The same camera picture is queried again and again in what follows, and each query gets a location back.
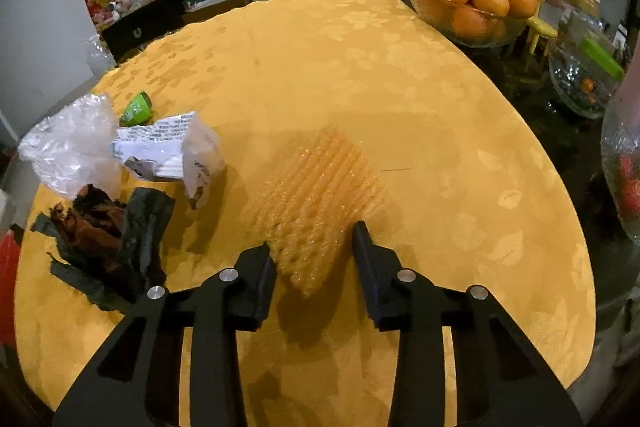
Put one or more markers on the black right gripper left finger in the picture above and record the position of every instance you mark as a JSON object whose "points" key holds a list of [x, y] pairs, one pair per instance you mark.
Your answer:
{"points": [[133, 379]]}

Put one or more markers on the glass fishbowl with red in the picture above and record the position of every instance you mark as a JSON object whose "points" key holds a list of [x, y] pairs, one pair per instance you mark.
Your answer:
{"points": [[620, 154]]}

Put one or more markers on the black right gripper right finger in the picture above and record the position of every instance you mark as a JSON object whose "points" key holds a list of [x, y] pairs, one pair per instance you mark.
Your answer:
{"points": [[501, 378]]}

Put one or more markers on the yellow tablecloth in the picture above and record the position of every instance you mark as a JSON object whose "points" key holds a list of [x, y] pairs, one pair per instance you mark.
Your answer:
{"points": [[473, 198]]}

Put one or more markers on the white printed wrapper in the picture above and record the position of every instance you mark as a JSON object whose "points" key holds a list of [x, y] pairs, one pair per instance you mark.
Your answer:
{"points": [[176, 148]]}

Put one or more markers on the clear plastic bag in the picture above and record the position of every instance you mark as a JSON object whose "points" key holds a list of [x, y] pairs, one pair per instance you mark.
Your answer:
{"points": [[73, 148]]}

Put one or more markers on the clear water jug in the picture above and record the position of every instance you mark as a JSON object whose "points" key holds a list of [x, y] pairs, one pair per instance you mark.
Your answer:
{"points": [[98, 58]]}

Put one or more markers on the green wrapper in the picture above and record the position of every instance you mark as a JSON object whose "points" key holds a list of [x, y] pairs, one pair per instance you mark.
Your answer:
{"points": [[138, 111]]}

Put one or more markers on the black plastic bag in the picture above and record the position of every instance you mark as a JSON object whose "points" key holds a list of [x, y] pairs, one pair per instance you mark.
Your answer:
{"points": [[147, 214]]}

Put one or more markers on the red plastic basket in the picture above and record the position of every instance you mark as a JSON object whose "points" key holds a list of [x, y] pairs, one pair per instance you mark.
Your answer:
{"points": [[10, 251]]}

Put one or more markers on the brown paper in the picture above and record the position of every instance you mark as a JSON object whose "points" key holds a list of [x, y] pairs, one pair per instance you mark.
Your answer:
{"points": [[90, 230]]}

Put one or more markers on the round glass jar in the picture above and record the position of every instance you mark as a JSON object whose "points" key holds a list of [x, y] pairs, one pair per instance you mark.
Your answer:
{"points": [[583, 68]]}

